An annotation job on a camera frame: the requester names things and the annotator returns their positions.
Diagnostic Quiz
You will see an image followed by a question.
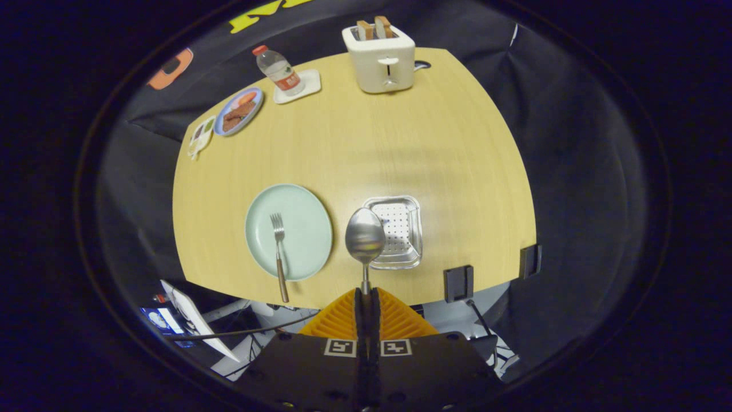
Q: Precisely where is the thin black cable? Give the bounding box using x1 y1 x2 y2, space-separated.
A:
166 312 321 342

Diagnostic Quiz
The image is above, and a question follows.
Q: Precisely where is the spoon with wooden handle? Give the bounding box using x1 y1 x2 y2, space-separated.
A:
345 207 387 295

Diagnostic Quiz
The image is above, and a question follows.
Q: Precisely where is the fork with wooden handle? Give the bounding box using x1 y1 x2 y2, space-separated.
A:
270 213 291 304

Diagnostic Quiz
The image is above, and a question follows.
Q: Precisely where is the black table clamp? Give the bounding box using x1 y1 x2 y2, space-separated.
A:
443 264 475 303
519 244 542 280

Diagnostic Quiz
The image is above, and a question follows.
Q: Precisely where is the blue plate with food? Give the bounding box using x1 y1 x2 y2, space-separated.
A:
213 87 264 137

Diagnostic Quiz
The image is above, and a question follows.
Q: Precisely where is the white flat board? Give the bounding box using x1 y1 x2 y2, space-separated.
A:
160 279 241 363

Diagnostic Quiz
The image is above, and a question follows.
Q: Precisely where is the white square coaster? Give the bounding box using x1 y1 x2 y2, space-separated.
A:
273 69 322 105

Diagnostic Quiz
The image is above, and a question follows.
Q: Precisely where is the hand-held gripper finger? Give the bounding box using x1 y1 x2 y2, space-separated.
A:
369 288 504 412
237 288 367 412

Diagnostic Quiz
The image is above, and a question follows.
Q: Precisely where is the pale green plate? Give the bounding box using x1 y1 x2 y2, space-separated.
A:
245 183 333 282

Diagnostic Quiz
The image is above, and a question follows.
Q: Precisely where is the blue lit screen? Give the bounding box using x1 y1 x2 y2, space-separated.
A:
140 307 195 348

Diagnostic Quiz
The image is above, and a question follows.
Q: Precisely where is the cream toaster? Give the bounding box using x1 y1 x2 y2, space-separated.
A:
342 24 416 94

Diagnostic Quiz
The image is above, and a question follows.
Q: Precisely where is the clear water bottle red cap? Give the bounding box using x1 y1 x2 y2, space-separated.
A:
252 45 305 97

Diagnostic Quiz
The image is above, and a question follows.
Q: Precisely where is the perforated metal basket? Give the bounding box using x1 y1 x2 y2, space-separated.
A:
363 195 424 271

